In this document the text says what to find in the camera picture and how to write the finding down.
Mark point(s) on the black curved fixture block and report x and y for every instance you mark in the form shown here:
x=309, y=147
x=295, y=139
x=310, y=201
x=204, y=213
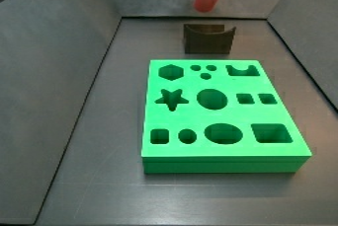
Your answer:
x=204, y=38

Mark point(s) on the green shape sorter board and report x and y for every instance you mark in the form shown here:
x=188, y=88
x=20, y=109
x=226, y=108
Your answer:
x=215, y=120

